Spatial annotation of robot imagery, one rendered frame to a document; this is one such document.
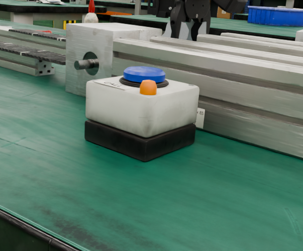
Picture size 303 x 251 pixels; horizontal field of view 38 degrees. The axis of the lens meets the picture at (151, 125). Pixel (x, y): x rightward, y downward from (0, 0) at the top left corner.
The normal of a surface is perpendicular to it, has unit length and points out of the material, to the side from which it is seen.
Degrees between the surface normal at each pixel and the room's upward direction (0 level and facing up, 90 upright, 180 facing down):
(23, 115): 0
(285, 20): 90
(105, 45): 90
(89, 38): 90
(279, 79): 90
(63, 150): 0
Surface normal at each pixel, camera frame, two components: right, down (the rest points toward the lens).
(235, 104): -0.63, 0.18
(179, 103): 0.77, 0.24
